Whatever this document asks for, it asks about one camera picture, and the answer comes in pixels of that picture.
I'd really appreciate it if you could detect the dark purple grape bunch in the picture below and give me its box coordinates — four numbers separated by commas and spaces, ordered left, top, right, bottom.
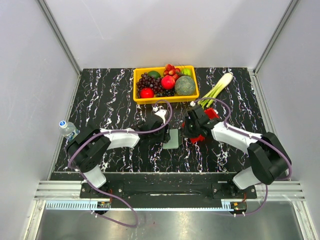
135, 72, 165, 98

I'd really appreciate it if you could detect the green apple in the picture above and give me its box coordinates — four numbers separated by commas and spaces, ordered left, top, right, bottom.
181, 68, 192, 77

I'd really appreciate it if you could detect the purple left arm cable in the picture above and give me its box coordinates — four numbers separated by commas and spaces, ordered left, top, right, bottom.
67, 99, 173, 228

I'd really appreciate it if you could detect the clear plastic water bottle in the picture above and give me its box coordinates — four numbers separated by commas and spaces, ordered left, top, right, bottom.
59, 120, 80, 142

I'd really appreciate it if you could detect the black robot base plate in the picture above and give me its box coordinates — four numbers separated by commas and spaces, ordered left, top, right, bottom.
49, 171, 258, 208

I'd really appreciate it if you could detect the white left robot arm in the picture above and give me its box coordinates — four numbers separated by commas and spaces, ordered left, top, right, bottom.
66, 107, 171, 198

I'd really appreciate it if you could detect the red plastic card tray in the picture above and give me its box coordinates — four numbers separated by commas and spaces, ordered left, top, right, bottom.
183, 106, 221, 144

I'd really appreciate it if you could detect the red pomegranate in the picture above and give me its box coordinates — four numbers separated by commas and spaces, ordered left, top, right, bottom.
161, 75, 176, 90

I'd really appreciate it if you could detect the green spring onion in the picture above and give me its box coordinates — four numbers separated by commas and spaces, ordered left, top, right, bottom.
197, 73, 233, 109

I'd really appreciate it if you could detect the yellow plastic fruit bin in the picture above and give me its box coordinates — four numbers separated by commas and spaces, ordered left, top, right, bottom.
132, 65, 200, 105

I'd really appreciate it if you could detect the green avocado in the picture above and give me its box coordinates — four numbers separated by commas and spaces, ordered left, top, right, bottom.
148, 70, 161, 79

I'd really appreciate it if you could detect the green netted melon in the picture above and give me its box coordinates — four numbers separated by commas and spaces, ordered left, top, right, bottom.
174, 75, 196, 96

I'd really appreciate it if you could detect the red round fruit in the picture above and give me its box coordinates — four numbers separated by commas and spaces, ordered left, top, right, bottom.
139, 87, 155, 99

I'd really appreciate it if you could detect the aluminium frame rail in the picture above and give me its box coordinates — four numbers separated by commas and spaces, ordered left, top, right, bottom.
45, 200, 247, 214

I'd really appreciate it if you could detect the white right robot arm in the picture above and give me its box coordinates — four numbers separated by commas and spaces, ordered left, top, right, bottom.
182, 105, 292, 198

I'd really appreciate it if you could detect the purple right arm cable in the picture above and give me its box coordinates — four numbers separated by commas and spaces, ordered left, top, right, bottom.
191, 98, 293, 217

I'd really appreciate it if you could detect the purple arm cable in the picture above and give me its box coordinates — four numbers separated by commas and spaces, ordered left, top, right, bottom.
67, 99, 173, 228
191, 98, 293, 217

